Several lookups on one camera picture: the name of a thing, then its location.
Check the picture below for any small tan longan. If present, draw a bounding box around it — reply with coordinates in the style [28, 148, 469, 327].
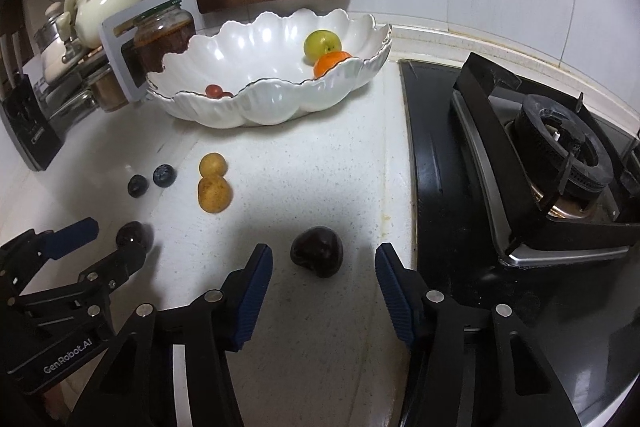
[199, 152, 227, 180]

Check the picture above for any glass jar with green lid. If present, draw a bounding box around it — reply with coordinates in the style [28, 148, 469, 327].
[132, 0, 197, 75]

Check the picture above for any black knife block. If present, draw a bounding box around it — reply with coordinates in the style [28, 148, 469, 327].
[0, 74, 63, 172]

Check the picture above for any steel lid with white knob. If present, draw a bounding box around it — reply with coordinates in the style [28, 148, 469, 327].
[34, 2, 71, 58]

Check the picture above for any grey spice rack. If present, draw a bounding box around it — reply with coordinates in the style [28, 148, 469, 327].
[98, 0, 173, 104]

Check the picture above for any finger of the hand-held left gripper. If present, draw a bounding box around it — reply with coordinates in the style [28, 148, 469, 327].
[0, 217, 99, 294]
[14, 244, 147, 329]

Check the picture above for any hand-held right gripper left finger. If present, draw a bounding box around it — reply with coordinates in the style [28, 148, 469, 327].
[69, 243, 274, 427]

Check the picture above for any white scalloped ceramic bowl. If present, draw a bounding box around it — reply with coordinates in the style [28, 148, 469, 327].
[145, 8, 393, 128]

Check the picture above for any cream ceramic pot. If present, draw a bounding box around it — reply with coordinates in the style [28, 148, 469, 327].
[65, 0, 149, 50]

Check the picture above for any green round jujube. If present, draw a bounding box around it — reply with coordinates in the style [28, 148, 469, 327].
[304, 30, 343, 62]

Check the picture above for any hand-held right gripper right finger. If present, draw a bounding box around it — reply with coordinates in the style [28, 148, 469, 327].
[374, 243, 582, 427]

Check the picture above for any black gas stove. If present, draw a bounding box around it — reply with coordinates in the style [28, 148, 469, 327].
[399, 52, 640, 427]

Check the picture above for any small orange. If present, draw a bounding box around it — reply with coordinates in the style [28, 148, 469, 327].
[313, 51, 353, 79]

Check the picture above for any steel pot with glass lid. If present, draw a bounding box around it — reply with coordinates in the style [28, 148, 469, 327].
[82, 64, 131, 112]

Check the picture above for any large tan longan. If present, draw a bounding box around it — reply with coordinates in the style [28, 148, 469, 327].
[197, 175, 233, 214]

